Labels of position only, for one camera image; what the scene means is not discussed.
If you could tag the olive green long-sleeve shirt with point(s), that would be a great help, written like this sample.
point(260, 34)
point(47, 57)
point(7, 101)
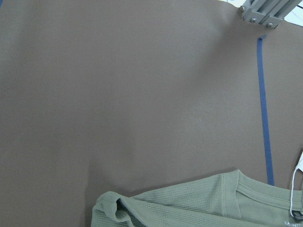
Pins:
point(224, 200)

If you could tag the white shirt hang tag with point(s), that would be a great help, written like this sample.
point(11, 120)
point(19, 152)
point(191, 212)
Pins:
point(299, 166)

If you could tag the aluminium frame post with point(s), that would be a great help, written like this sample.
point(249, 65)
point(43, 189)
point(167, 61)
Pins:
point(269, 13)

